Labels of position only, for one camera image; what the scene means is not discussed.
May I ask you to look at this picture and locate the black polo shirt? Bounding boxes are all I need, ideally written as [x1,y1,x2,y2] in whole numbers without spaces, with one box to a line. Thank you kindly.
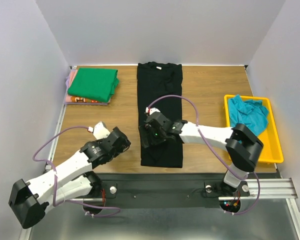
[137,61,183,168]

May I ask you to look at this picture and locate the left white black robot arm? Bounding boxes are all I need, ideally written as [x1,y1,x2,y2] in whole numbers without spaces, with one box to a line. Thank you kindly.
[8,126,131,229]

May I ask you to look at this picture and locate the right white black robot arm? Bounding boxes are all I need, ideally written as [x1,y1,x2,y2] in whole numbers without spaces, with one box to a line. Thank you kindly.
[139,109,264,195]

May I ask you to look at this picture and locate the folded orange patterned t shirt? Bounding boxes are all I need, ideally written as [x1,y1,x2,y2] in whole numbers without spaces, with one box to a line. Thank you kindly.
[64,95,111,105]

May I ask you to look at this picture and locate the folded green t shirt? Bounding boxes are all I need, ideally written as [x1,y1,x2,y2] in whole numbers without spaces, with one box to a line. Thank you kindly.
[67,67,120,103]

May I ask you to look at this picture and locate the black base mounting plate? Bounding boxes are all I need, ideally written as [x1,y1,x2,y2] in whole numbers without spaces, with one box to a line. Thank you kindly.
[98,173,250,209]

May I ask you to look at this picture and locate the folded lilac t shirt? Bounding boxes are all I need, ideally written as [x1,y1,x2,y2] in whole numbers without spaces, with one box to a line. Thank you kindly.
[65,71,73,88]

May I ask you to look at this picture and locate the folded pink t shirt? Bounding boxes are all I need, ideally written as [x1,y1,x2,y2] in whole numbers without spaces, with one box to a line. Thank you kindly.
[69,69,78,81]

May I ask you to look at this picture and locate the crumpled teal t shirt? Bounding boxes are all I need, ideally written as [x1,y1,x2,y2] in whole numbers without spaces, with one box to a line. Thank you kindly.
[227,95,269,136]

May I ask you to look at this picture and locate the yellow plastic tray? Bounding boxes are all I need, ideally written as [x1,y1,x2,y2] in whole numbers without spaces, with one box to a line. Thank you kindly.
[224,94,284,164]

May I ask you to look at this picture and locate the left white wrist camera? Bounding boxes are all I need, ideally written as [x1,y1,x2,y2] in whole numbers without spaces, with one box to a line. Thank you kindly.
[87,121,110,140]

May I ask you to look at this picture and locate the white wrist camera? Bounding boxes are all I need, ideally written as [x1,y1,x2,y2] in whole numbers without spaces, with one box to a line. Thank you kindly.
[87,121,110,140]
[145,107,161,116]

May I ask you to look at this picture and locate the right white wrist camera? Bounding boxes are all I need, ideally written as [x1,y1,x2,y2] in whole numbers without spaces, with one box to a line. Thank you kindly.
[145,107,161,116]

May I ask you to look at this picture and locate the aluminium extrusion rail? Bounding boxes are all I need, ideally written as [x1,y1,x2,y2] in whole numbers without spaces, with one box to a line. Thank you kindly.
[31,177,299,201]

